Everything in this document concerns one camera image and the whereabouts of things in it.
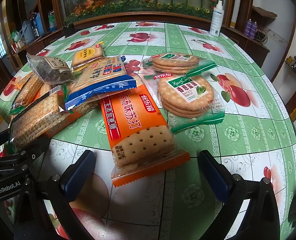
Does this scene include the wooden display cabinet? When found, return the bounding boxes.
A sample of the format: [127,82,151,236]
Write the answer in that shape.
[0,0,271,64]

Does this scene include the blue thermos flask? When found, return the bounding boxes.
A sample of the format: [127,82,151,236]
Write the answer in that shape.
[35,12,45,36]

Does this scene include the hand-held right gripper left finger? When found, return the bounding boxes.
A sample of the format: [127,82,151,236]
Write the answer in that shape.
[21,149,97,240]

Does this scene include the fruit print green tablecloth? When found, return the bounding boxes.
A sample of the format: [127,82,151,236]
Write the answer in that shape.
[0,21,296,240]

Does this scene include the green and white bag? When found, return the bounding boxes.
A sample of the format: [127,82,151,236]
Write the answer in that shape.
[10,30,23,43]

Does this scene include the clear-front orange cracker packet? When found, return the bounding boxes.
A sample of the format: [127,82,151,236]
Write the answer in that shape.
[9,89,84,151]

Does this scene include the tangled cables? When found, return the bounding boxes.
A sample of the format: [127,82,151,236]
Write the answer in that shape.
[256,29,269,43]

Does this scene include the orange cracker packet green end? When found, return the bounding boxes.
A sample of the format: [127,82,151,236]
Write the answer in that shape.
[9,72,47,116]

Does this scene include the clear packet of dried tea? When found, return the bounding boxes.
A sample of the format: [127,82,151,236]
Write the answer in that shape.
[26,53,76,85]

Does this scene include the small black cup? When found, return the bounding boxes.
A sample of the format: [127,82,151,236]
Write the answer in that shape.
[64,24,75,38]

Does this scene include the green lidded container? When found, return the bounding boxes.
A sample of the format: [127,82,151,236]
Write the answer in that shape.
[48,10,58,32]

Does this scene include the yellow cracker packet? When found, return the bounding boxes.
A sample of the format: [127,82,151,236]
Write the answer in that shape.
[71,44,106,71]

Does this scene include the green round cracker packet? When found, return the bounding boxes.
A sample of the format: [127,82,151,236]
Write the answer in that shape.
[142,52,218,77]
[144,72,226,133]

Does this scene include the dark thermos flask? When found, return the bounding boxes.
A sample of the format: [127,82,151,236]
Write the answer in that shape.
[30,14,39,38]

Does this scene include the white spray bottle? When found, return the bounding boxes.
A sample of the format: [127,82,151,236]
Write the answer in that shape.
[209,0,224,38]

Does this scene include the blue cracker packet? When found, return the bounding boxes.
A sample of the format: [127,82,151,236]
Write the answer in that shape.
[64,56,138,111]

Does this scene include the large orange soda cracker packet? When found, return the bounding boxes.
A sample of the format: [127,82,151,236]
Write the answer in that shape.
[100,86,191,188]

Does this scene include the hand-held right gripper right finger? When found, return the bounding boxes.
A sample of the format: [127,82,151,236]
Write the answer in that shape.
[197,149,281,240]

